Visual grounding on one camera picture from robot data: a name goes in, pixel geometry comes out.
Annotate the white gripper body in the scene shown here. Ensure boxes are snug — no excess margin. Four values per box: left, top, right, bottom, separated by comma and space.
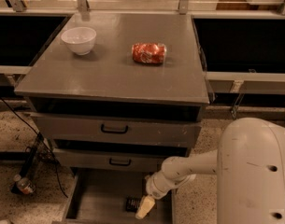
146, 171, 195, 200

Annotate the black rxbar chocolate bar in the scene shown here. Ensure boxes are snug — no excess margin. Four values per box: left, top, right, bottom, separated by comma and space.
125, 197, 141, 213

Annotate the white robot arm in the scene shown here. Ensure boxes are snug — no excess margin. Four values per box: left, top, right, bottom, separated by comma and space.
135, 118, 285, 224

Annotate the grey top drawer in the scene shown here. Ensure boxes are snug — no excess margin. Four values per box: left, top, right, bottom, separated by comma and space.
31, 113, 201, 147

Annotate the grey drawer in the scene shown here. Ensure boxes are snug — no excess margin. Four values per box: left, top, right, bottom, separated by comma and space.
31, 113, 201, 147
51, 169, 176, 224
53, 140, 189, 172

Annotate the grey bottom drawer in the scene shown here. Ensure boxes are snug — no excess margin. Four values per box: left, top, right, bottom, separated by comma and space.
51, 169, 176, 224

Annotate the grey middle drawer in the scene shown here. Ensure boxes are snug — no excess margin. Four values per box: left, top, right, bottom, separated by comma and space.
53, 140, 189, 172

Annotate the grey drawer cabinet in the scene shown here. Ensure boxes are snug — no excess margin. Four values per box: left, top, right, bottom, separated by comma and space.
13, 12, 210, 179

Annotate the black floor stand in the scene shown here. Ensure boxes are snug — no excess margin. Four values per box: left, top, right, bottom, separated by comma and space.
10, 133, 45, 195

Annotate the plastic water bottle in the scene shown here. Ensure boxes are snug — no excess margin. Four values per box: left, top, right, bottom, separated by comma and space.
13, 175, 36, 194

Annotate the crushed red soda can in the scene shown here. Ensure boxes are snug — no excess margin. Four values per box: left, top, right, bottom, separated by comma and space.
132, 43, 166, 64

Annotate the white bowl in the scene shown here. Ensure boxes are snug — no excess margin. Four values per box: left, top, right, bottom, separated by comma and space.
61, 27, 97, 55

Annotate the right black bin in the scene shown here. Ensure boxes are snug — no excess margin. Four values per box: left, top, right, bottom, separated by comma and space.
193, 19, 285, 74

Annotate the black bin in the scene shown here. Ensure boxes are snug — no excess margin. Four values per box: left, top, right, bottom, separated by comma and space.
0, 15, 68, 66
193, 19, 285, 74

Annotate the left black bin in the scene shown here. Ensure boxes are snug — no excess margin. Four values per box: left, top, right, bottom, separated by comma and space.
0, 15, 68, 66

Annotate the black cable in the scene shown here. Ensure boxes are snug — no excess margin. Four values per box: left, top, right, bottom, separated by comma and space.
0, 96, 69, 200

